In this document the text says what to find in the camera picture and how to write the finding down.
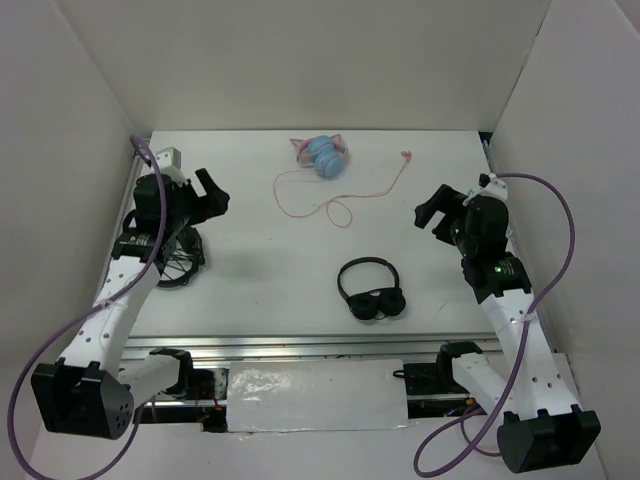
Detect pink headphone cable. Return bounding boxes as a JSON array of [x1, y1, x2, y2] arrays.
[[272, 149, 416, 227]]

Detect blue pink cat-ear headphones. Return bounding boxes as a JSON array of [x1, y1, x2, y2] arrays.
[[289, 134, 348, 179]]

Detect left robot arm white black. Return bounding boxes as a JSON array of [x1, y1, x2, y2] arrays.
[[31, 168, 230, 439]]

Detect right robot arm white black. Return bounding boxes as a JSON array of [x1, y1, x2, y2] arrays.
[[415, 180, 601, 473]]

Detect black folded headphones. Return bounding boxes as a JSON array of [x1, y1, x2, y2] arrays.
[[336, 256, 407, 321]]

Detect white foil-taped cover plate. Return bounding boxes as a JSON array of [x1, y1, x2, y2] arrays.
[[226, 359, 408, 433]]

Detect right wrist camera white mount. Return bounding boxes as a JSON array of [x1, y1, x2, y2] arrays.
[[463, 173, 509, 206]]

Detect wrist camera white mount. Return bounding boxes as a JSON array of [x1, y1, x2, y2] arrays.
[[463, 173, 509, 206], [154, 147, 188, 186]]

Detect black headphones with wrapped cable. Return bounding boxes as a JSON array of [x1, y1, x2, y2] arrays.
[[122, 207, 207, 290]]

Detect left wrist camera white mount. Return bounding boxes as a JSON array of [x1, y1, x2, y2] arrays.
[[154, 147, 188, 186]]

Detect aluminium rail frame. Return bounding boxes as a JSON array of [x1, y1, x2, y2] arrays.
[[117, 130, 557, 431]]

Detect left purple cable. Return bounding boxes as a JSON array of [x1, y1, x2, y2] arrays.
[[8, 135, 167, 480]]

